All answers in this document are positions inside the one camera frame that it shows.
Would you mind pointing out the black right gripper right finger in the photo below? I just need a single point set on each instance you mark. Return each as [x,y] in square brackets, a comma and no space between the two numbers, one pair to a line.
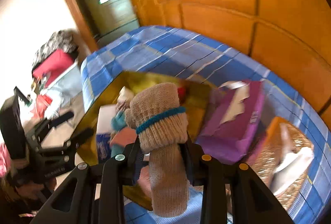
[251,199]

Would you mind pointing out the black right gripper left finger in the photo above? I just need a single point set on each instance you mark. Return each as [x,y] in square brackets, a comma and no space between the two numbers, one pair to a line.
[94,194]

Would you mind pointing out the white socks teal stripe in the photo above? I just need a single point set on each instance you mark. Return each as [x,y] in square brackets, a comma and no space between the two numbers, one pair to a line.
[161,123]

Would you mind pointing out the silver ornate tissue box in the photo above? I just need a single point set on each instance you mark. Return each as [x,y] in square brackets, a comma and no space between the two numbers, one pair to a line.
[281,157]

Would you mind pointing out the white tissue sheet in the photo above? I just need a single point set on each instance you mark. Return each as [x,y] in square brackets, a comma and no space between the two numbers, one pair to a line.
[292,166]

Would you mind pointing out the pink fuzzy rolled socks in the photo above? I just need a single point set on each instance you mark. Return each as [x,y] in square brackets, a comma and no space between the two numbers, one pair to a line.
[144,181]

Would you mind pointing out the gold tray box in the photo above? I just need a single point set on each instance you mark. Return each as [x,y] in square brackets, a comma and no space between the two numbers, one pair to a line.
[197,98]

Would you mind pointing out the teal teddy bear pink dress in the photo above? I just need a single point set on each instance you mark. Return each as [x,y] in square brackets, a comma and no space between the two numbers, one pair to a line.
[124,135]

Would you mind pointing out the white folded cloth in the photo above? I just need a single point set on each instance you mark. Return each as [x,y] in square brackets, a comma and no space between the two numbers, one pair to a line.
[105,116]

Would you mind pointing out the red bag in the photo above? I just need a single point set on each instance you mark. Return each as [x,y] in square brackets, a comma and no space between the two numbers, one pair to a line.
[53,66]

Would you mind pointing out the purple tissue box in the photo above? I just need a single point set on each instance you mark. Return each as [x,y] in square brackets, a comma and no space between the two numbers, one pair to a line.
[231,120]

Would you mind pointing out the blue plaid bed sheet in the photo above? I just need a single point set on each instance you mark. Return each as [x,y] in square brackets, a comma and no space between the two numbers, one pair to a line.
[188,55]

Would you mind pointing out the wooden wardrobe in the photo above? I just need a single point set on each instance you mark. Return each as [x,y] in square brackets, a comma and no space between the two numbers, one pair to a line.
[290,37]

